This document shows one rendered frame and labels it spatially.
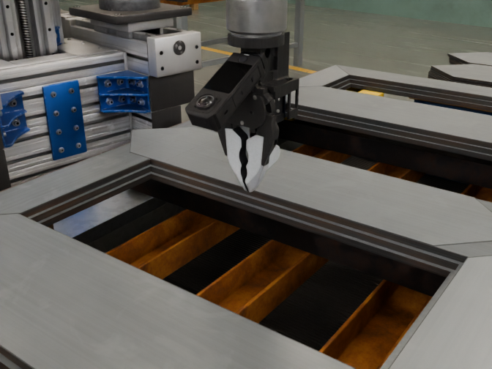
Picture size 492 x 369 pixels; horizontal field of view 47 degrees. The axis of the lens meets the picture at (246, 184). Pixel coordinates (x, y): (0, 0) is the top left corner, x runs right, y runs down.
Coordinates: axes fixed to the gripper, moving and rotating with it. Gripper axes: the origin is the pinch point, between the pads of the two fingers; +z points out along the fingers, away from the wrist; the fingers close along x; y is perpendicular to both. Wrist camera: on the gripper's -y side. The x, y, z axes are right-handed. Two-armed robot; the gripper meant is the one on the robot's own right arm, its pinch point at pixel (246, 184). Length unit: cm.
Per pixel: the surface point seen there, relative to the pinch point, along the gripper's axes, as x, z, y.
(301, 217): -4.0, 7.5, 8.5
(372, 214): -13.4, 5.8, 12.5
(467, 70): 2, 5, 110
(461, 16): 193, 80, 759
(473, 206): -24.4, 5.8, 23.8
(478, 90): -6, 6, 91
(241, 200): 7.0, 7.7, 8.4
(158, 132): 36.7, 5.7, 20.3
